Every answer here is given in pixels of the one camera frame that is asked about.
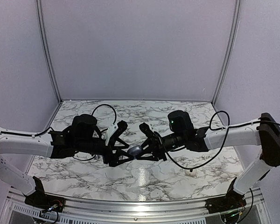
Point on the aluminium front rail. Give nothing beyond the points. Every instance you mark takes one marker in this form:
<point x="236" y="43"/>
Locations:
<point x="88" y="211"/>

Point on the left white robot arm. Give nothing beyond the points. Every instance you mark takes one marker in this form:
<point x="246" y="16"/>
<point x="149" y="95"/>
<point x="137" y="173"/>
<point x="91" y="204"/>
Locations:
<point x="24" y="143"/>

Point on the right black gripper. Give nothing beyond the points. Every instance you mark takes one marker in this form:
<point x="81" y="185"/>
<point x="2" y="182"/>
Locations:
<point x="157" y="153"/>

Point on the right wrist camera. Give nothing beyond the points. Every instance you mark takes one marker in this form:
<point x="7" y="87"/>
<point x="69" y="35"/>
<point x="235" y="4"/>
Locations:
<point x="145" y="129"/>

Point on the left aluminium frame post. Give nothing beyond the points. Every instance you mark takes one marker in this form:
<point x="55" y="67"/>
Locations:
<point x="45" y="47"/>

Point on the purple earbud charging case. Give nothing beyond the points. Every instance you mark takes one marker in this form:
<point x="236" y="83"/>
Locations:
<point x="135" y="150"/>

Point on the white charging case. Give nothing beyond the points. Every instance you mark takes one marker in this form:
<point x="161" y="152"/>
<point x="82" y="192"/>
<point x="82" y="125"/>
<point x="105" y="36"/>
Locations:
<point x="192" y="171"/>

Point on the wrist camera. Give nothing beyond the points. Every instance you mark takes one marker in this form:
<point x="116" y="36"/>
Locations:
<point x="145" y="129"/>
<point x="113" y="133"/>

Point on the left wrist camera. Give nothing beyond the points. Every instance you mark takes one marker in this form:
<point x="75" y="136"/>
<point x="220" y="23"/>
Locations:
<point x="113" y="133"/>

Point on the right aluminium frame post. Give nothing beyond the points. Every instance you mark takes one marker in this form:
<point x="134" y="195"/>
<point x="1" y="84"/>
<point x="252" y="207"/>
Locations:
<point x="229" y="50"/>

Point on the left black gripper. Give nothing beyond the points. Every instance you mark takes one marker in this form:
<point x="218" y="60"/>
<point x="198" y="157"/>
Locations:
<point x="113" y="160"/>

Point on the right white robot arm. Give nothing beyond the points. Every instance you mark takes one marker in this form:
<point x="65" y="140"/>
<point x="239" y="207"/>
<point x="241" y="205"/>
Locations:
<point x="264" y="132"/>

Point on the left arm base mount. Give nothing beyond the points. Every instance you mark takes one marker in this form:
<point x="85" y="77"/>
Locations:
<point x="40" y="199"/>

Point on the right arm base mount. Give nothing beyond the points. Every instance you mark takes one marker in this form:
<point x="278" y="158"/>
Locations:
<point x="231" y="200"/>

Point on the aluminium frame post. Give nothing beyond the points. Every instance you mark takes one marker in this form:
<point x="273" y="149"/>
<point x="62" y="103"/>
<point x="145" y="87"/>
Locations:
<point x="229" y="50"/>
<point x="45" y="47"/>

